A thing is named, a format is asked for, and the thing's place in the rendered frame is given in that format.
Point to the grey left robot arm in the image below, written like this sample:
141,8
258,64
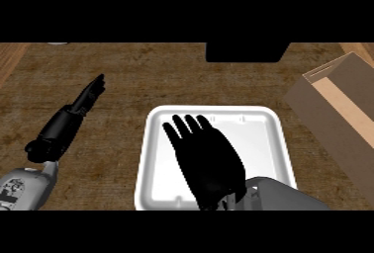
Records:
27,187

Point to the black rectangular appliance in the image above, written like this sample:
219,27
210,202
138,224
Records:
246,52

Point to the white rectangular tray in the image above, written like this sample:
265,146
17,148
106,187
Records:
265,145

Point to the brown cardboard box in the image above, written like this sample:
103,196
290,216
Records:
341,112

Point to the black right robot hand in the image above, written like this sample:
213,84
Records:
209,161

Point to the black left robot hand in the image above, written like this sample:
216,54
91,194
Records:
61,130

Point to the small pale grey object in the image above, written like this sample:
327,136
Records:
57,43

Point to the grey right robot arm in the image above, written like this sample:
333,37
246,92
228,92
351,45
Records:
276,196

